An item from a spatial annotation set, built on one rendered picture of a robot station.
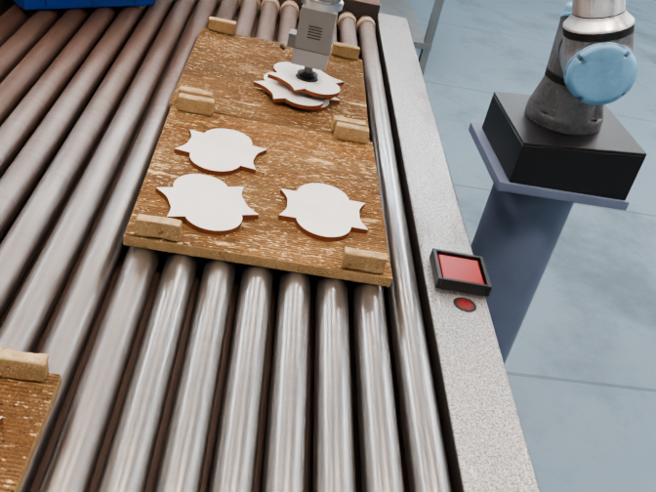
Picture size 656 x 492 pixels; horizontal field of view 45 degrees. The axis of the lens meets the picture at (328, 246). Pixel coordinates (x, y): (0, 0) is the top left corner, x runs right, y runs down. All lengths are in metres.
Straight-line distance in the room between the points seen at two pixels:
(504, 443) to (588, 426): 1.59
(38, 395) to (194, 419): 0.15
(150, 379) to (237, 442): 0.12
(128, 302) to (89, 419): 0.19
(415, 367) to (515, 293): 0.86
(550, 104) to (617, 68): 0.22
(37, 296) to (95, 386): 0.16
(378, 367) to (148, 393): 0.26
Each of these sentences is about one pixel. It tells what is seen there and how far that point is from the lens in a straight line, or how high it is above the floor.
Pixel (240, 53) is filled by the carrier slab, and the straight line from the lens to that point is 1.67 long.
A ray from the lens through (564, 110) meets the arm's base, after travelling 1.61.
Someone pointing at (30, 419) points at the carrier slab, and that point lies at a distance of 0.80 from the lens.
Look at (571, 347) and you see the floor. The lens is 2.77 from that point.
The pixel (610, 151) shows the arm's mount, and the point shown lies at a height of 0.97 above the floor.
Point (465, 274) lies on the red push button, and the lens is 1.12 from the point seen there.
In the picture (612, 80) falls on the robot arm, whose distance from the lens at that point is 1.45.
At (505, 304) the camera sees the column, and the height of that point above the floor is 0.56.
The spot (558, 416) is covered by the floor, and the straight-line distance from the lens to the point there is 2.48.
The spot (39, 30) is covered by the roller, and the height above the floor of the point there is 0.91.
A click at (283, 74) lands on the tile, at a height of 0.97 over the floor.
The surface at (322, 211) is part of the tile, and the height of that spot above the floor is 0.94.
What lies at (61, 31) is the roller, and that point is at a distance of 1.71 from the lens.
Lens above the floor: 1.51
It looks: 32 degrees down
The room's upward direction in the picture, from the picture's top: 14 degrees clockwise
